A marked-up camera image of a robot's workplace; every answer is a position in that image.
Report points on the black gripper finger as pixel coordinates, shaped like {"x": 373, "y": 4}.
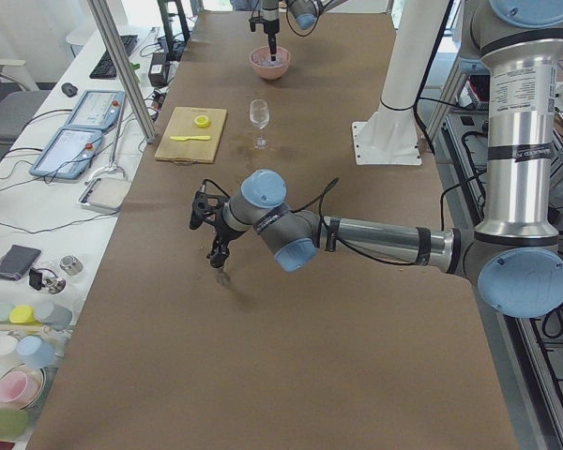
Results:
{"x": 219, "y": 256}
{"x": 216, "y": 243}

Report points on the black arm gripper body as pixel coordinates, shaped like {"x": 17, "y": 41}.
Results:
{"x": 271, "y": 27}

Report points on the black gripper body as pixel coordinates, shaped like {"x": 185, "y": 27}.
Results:
{"x": 221, "y": 235}

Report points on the pink bowl of ice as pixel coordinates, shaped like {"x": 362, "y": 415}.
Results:
{"x": 267, "y": 67}

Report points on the clear wine glass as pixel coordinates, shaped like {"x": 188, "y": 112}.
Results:
{"x": 259, "y": 117}

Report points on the yellow plastic knife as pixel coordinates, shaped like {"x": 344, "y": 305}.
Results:
{"x": 196, "y": 138}

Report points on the yellow lemon half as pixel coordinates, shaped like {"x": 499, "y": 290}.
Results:
{"x": 202, "y": 121}

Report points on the metal tray with white cloth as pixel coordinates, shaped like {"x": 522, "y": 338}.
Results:
{"x": 104, "y": 195}

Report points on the near teach pendant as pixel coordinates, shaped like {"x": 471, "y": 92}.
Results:
{"x": 68, "y": 154}

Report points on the teach pendant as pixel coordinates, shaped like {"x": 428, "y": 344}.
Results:
{"x": 68, "y": 154}
{"x": 96, "y": 109}

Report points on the far teach pendant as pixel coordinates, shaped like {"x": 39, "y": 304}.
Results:
{"x": 96, "y": 109}

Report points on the small steel cup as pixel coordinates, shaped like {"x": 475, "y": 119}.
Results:
{"x": 71, "y": 265}

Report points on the grey folded cloth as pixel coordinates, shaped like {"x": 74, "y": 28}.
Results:
{"x": 17, "y": 261}

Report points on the stack of pastel cups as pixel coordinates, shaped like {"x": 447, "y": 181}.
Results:
{"x": 32, "y": 344}

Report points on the grey office chair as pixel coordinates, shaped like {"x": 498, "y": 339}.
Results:
{"x": 18, "y": 102}

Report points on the aluminium frame post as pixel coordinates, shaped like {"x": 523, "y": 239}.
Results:
{"x": 107, "y": 28}

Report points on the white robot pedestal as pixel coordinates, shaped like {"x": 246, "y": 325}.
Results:
{"x": 390, "y": 135}

